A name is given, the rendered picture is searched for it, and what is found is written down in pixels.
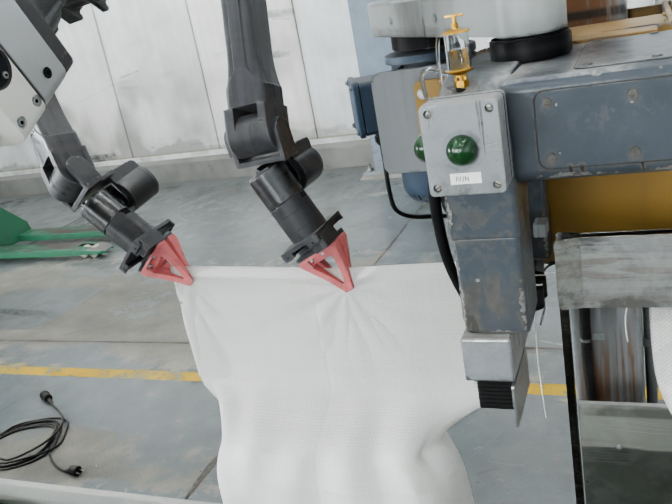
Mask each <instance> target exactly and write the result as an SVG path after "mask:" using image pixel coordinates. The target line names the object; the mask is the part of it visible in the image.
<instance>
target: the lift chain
mask: <svg viewBox="0 0 672 504"><path fill-rule="evenodd" d="M559 309H560V308H559ZM560 321H561V331H562V342H563V355H564V367H565V377H566V388H567V400H568V413H569V425H570V436H571V446H572V458H573V469H574V482H575V494H576V504H585V499H584V487H583V474H582V462H581V450H580V439H579V427H578V415H577V402H576V389H575V377H574V364H573V354H572V342H571V329H570V316H569V310H561V309H560Z"/></svg>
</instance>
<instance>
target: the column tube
mask: <svg viewBox="0 0 672 504"><path fill-rule="evenodd" d="M566 8H567V22H568V24H567V25H566V26H564V27H576V26H582V25H589V24H596V23H603V22H609V21H616V20H623V19H628V7H627V0H566ZM625 311H626V308H590V322H591V323H590V324H591V325H590V326H591V327H590V328H591V336H592V333H604V339H605V340H592V342H591V343H592V344H591V345H592V354H593V355H592V356H593V366H594V375H595V385H596V386H595V387H596V395H597V396H596V397H597V401H612V402H636V403H646V395H645V374H644V352H643V331H642V309H641V307H640V308H627V313H626V330H627V337H628V342H627V339H626V332H625ZM570 316H571V328H572V341H573V353H574V365H575V378H576V390H577V402H578V400H586V390H585V382H584V381H585V380H584V371H583V361H582V351H581V341H580V319H579V309H570Z"/></svg>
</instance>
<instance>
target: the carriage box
mask: <svg viewBox="0 0 672 504"><path fill-rule="evenodd" d="M662 7H663V13H662ZM649 25H657V26H658V32H660V31H668V30H672V1H671V0H668V1H667V0H664V1H663V2H662V4H655V5H649V6H642V7H636V8H629V9H628V19H623V20H616V21H609V22H603V23H596V24H589V25H582V26H576V27H569V29H571V33H572V37H573V36H580V35H587V34H594V33H600V32H607V31H614V30H621V29H628V28H635V27H642V26H649ZM547 188H548V200H549V211H550V223H551V234H552V245H553V243H554V241H556V234H557V233H558V232H580V233H581V232H603V231H625V230H648V229H671V228H672V171H658V172H644V173H631V174H617V175H603V176H589V177H575V178H561V179H548V180H547ZM543 263H544V264H555V258H554V246H553V250H552V254H551V257H550V258H549V259H547V260H543Z"/></svg>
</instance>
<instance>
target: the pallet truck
mask: <svg viewBox="0 0 672 504"><path fill-rule="evenodd" d="M92 237H107V236H106V235H104V234H103V233H102V232H101V231H99V230H98V229H97V228H96V227H94V226H93V225H88V226H72V227H56V228H39V229H31V227H30V226H29V224H28V222H27V221H25V220H23V219H21V218H20V217H18V216H16V215H14V214H12V213H10V212H8V211H7V210H5V209H3V208H1V207H0V259H10V258H34V257H56V256H77V255H80V256H81V257H83V258H86V257H88V256H91V257H94V258H95V257H97V256H99V255H100V254H103V253H108V252H107V249H109V248H111V247H112V248H113V246H112V244H110V243H107V242H99V241H82V242H64V243H46V244H26V245H14V244H16V243H18V242H20V241H40V240H57V239H77V238H92ZM113 249H114V248H113Z"/></svg>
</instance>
